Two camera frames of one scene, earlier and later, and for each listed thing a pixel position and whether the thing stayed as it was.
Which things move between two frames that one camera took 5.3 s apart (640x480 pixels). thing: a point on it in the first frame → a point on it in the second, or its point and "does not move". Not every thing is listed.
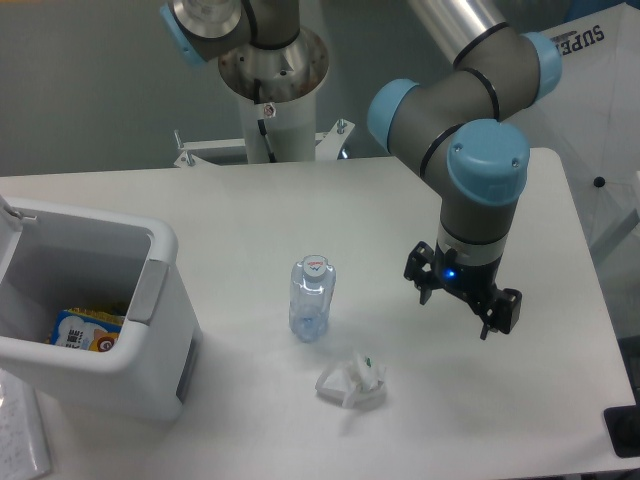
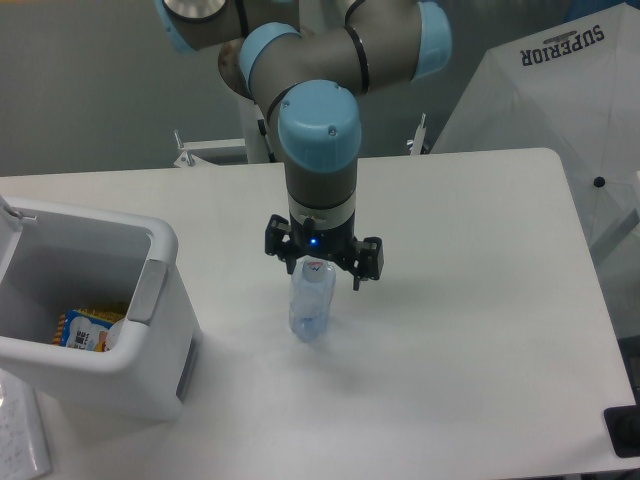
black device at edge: [623, 426] does not move
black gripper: [472, 283] → [338, 242]
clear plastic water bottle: [312, 288] does not move
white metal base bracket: [327, 145] does not move
